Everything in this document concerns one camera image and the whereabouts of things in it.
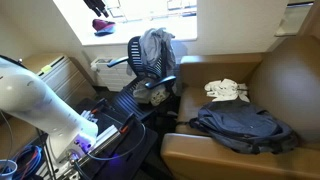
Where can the framed wall mirror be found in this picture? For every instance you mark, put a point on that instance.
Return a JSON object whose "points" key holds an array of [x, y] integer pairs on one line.
{"points": [[293, 20]]}

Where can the white crumpled cloth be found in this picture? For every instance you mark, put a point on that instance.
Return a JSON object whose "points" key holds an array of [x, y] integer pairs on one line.
{"points": [[224, 90]]}

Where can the maroon cap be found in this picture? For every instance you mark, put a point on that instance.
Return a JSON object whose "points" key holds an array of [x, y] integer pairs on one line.
{"points": [[102, 26]]}

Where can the beige brown jacket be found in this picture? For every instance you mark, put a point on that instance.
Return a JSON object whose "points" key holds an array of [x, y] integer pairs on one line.
{"points": [[154, 46]]}

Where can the white paper cup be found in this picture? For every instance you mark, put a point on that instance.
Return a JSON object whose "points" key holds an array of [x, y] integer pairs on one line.
{"points": [[7, 169]]}

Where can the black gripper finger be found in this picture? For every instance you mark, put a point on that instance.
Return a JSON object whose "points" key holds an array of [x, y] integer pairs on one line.
{"points": [[102, 7], [92, 7]]}

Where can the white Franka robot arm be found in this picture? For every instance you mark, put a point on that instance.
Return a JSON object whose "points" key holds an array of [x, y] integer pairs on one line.
{"points": [[30, 96]]}

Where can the bright window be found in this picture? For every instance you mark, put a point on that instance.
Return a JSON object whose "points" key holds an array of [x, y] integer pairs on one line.
{"points": [[146, 26]]}

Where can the orange black clamp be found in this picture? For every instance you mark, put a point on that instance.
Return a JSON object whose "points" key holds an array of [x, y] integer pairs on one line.
{"points": [[127, 124], [99, 106]]}

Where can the white wall radiator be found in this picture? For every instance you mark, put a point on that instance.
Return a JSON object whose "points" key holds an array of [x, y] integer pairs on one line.
{"points": [[111, 75]]}

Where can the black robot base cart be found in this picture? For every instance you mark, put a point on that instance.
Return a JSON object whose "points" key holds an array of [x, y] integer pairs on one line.
{"points": [[133, 153]]}

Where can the aluminium mounting rail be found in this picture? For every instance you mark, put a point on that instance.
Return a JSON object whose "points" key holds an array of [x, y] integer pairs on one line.
{"points": [[105, 136]]}

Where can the black slatted office chair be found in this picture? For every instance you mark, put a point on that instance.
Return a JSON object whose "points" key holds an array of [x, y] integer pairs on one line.
{"points": [[133, 100]]}

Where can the green sticky note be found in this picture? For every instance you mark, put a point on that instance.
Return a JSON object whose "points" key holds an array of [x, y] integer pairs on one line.
{"points": [[46, 69]]}

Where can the brown leather armchair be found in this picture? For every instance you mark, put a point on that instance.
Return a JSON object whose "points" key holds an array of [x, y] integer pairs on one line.
{"points": [[206, 160]]}

